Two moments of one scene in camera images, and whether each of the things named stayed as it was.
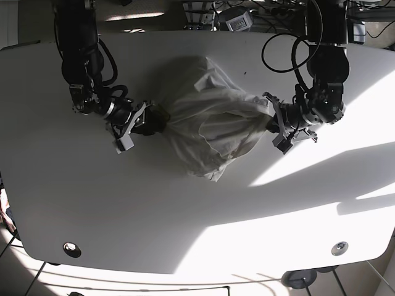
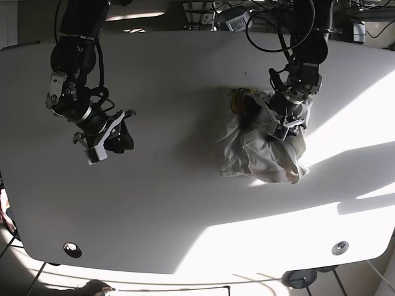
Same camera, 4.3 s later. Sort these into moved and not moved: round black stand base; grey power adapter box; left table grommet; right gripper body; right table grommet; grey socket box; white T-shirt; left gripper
Moved: white T-shirt; right gripper body; left gripper
Not moved: left table grommet; right table grommet; grey socket box; grey power adapter box; round black stand base
